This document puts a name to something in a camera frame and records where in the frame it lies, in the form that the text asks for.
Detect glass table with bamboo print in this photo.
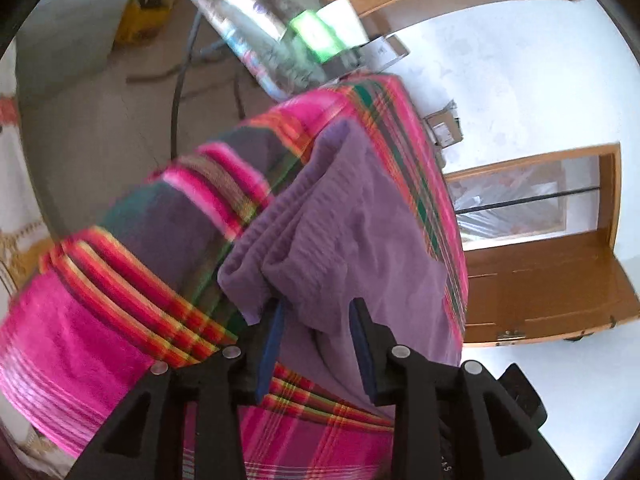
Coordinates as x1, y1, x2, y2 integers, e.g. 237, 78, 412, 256
155, 0, 371, 101

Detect white embroidered cloth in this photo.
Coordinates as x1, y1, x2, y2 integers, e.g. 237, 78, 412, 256
0, 50, 56, 301

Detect transparent printed door curtain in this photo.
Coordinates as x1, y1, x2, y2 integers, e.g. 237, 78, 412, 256
447, 155, 601, 246

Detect green tissue pack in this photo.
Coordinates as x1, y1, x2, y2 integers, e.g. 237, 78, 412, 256
290, 0, 366, 63

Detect black table leg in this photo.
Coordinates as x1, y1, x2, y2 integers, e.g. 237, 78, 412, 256
170, 10, 206, 161

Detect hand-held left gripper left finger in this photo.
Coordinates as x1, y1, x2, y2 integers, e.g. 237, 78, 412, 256
65, 300, 287, 480

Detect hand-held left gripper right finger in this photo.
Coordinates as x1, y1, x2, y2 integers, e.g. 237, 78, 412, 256
349, 297, 573, 480

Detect white open carton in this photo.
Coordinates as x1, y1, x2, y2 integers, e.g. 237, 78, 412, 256
357, 34, 411, 68

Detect white cream tube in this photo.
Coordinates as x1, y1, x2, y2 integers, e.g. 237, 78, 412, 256
222, 0, 291, 41

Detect yellow mop bucket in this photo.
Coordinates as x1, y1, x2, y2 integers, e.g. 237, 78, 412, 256
114, 0, 177, 47

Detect brown cardboard box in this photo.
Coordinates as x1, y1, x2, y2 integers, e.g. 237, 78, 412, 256
424, 100, 465, 148

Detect purple fleece pants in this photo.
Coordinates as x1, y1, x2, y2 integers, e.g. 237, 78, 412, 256
217, 119, 466, 416

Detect pink green plaid bed sheet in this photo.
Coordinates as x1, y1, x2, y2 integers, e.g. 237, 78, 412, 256
0, 74, 471, 480

